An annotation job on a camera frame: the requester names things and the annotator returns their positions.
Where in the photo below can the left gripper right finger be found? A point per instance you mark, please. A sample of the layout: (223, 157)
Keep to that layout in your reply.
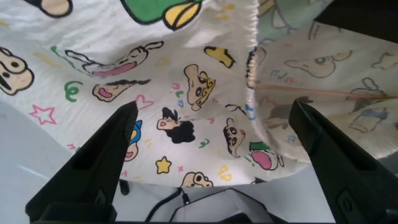
(348, 174)

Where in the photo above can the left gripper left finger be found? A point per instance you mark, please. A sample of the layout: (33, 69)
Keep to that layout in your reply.
(93, 168)

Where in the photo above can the pink clothes hanger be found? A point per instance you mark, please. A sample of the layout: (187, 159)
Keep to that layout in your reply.
(311, 91)

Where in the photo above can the cream printed garment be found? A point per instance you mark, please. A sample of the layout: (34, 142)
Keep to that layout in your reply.
(186, 77)

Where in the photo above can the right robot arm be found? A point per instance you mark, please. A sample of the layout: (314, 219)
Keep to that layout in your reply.
(367, 15)

